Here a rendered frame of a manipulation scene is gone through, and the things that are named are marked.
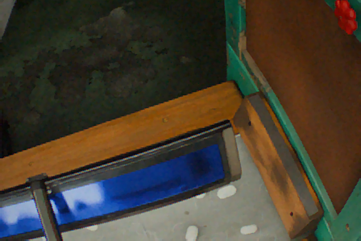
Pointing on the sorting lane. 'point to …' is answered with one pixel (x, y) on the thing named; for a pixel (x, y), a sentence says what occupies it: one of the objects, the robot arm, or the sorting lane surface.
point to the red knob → (346, 21)
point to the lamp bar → (128, 183)
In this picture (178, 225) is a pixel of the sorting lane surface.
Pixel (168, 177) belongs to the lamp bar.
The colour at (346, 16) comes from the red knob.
